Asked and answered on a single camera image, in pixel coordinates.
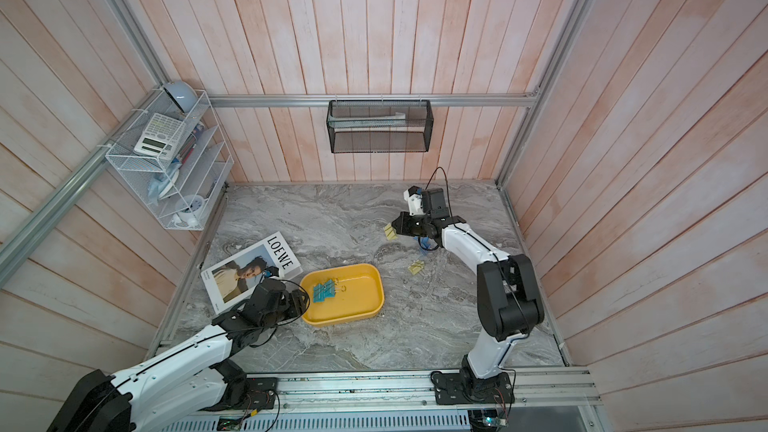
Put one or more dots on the aluminium mounting rail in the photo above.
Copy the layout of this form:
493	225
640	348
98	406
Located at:
337	392

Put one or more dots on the teal binder clip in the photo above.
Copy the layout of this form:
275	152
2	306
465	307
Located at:
334	288
320	292

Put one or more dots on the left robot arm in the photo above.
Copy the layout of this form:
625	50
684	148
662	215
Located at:
198	374

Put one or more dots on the white wire wall shelf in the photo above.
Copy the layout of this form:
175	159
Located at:
201	163

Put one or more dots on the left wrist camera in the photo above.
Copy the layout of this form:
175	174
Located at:
272	272

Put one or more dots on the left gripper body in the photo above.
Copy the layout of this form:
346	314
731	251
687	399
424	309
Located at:
289	307

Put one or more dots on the yellow binder clip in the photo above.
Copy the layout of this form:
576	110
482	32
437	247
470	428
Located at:
416	267
390	232

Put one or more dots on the yellow plastic storage box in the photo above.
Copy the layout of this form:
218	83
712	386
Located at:
363	299

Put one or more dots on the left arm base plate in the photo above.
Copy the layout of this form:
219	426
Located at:
248	394

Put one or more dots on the white LOEWE book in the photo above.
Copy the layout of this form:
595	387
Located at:
233	279

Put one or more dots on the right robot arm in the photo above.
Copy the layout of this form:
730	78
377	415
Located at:
509	303

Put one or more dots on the black mesh wall basket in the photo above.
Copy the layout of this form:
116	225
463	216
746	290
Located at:
414	137

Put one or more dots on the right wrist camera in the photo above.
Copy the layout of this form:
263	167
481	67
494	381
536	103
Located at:
427	202

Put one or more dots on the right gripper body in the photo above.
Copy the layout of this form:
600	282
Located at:
416	226

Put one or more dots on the blue binder clip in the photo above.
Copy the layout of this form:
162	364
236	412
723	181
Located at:
427	245

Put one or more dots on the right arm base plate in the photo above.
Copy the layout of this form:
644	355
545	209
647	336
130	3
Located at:
463	388

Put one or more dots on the papers in mesh basket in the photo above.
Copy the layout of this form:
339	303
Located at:
395	120

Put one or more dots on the white calculator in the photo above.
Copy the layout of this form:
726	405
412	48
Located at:
160	137

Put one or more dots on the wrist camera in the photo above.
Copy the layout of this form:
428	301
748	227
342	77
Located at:
427	202
272	272

